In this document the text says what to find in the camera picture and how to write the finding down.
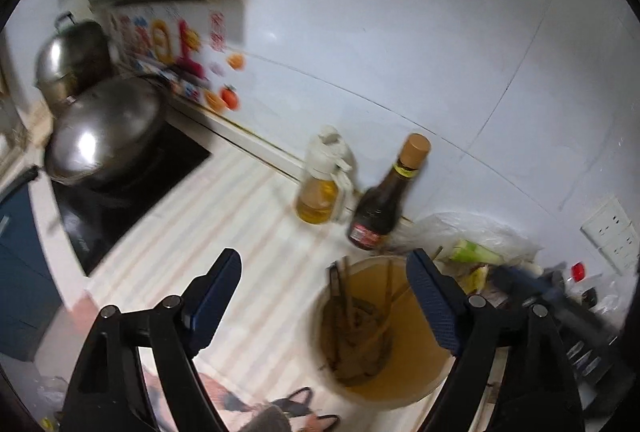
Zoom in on thin clear plastic bag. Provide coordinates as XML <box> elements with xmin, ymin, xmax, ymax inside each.
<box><xmin>400</xmin><ymin>211</ymin><xmax>545</xmax><ymax>265</ymax></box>

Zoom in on striped cat print tablecloth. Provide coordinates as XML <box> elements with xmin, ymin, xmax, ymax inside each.
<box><xmin>75</xmin><ymin>147</ymin><xmax>501</xmax><ymax>432</ymax></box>

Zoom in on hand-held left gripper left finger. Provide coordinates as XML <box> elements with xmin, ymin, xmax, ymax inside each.
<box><xmin>60</xmin><ymin>248</ymin><xmax>243</xmax><ymax>432</ymax></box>

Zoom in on steel wok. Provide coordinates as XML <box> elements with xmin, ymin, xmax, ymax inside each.
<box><xmin>0</xmin><ymin>74</ymin><xmax>172</xmax><ymax>200</ymax></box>

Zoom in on dark sauce bottle brown cap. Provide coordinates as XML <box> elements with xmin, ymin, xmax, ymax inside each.
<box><xmin>347</xmin><ymin>133</ymin><xmax>432</xmax><ymax>251</ymax></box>

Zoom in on green vegetable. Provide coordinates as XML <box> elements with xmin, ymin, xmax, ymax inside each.
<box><xmin>447</xmin><ymin>239</ymin><xmax>503</xmax><ymax>265</ymax></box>

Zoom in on set of chopsticks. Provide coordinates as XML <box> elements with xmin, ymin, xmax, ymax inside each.
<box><xmin>322</xmin><ymin>257</ymin><xmax>417</xmax><ymax>379</ymax></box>

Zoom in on blue cabinet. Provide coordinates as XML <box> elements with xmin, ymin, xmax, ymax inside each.
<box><xmin>0</xmin><ymin>184</ymin><xmax>64</xmax><ymax>361</ymax></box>

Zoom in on colourful wall stickers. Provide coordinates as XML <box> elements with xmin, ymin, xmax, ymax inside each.
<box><xmin>107</xmin><ymin>6</ymin><xmax>248</xmax><ymax>113</ymax></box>

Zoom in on black induction cooktop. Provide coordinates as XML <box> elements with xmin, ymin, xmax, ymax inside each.
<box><xmin>50</xmin><ymin>122</ymin><xmax>212</xmax><ymax>277</ymax></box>

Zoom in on steel pot with lid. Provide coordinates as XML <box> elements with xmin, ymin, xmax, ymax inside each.
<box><xmin>34</xmin><ymin>12</ymin><xmax>114</xmax><ymax>109</ymax></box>

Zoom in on beige ribbed utensil holder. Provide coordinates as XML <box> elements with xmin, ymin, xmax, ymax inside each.
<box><xmin>312</xmin><ymin>254</ymin><xmax>457</xmax><ymax>410</ymax></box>

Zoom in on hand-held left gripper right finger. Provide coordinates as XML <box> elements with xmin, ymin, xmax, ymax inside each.
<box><xmin>406</xmin><ymin>248</ymin><xmax>586</xmax><ymax>432</ymax></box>

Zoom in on clear oil dispenser bottle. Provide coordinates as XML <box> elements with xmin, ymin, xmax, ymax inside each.
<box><xmin>296</xmin><ymin>125</ymin><xmax>355</xmax><ymax>225</ymax></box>

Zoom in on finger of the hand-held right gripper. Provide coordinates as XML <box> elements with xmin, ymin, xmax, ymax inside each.
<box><xmin>492</xmin><ymin>264</ymin><xmax>568</xmax><ymax>309</ymax></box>

